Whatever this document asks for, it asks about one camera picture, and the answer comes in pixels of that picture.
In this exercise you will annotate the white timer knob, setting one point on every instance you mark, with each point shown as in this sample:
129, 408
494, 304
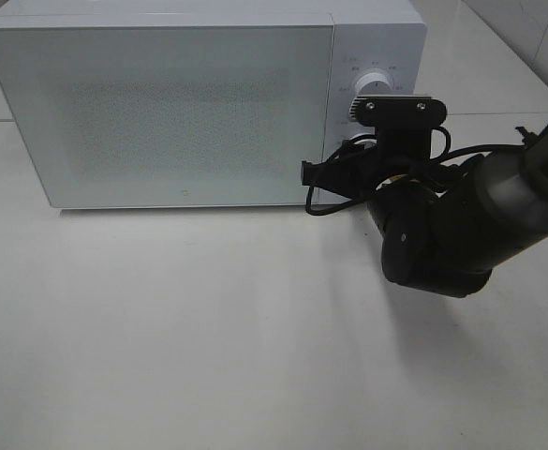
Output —
363, 138

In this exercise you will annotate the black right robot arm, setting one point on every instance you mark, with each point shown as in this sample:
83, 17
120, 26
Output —
446, 220

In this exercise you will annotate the white microwave door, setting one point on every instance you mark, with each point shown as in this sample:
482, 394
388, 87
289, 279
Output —
118, 118

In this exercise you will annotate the upper white power knob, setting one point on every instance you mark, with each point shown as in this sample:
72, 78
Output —
373, 82

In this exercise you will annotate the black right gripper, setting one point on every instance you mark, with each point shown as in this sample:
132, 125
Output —
364, 166

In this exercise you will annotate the white microwave oven body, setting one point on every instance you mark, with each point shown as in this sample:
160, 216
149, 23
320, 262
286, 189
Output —
389, 35

